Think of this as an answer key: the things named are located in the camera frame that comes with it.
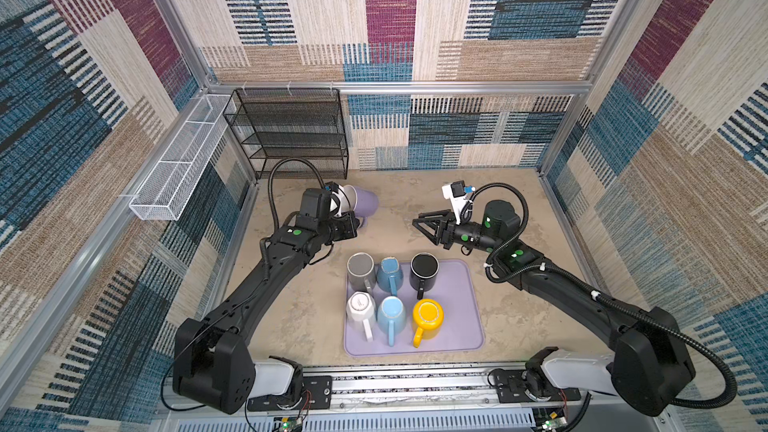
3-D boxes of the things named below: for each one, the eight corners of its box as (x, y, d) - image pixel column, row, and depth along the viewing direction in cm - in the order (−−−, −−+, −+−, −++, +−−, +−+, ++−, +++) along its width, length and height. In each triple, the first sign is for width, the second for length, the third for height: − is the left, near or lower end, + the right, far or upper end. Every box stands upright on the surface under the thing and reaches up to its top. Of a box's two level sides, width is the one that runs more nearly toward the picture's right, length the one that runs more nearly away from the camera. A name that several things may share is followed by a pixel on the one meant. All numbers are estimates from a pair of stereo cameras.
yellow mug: (413, 347, 81) (415, 337, 74) (411, 312, 87) (413, 299, 80) (442, 347, 81) (447, 337, 74) (438, 312, 87) (442, 299, 80)
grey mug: (350, 298, 90) (345, 282, 81) (352, 270, 96) (348, 252, 87) (375, 298, 90) (374, 282, 81) (376, 270, 95) (375, 252, 87)
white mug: (348, 341, 82) (344, 329, 74) (351, 305, 88) (347, 291, 80) (375, 341, 81) (374, 329, 74) (376, 305, 88) (375, 291, 80)
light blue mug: (389, 347, 80) (389, 337, 73) (374, 317, 85) (372, 305, 78) (412, 333, 82) (414, 322, 75) (396, 305, 87) (397, 292, 80)
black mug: (411, 300, 88) (413, 289, 82) (409, 265, 95) (411, 252, 89) (438, 300, 88) (442, 289, 82) (434, 265, 95) (437, 252, 89)
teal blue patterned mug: (390, 300, 90) (390, 286, 82) (375, 280, 94) (374, 264, 86) (407, 289, 92) (408, 274, 84) (391, 270, 96) (392, 253, 88)
